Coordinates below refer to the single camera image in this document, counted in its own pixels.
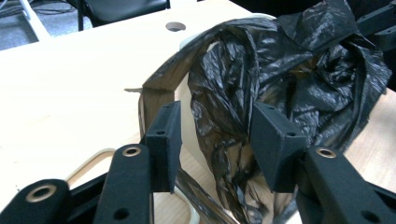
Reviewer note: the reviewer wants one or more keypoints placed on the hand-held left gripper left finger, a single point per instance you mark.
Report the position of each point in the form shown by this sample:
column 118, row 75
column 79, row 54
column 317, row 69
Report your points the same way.
column 165, row 140

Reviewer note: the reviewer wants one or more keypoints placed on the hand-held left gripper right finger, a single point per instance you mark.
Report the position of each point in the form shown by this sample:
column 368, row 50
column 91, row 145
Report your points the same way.
column 275, row 146

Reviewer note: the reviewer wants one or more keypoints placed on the cream plastic bin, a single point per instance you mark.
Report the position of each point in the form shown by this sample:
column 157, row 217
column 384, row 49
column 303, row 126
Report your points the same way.
column 190, row 118

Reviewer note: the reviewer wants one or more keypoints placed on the black garbage bag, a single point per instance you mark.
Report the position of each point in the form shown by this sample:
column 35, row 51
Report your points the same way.
column 295, row 77

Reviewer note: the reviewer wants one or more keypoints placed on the grey table grommet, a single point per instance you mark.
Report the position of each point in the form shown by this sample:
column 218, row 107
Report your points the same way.
column 175, row 26

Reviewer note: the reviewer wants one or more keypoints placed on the black folding chair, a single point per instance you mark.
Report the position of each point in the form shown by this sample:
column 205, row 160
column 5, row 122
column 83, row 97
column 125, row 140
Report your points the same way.
column 124, row 9

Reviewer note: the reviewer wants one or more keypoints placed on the white metal desk frame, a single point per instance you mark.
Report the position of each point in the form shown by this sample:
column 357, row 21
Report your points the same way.
column 34, row 18

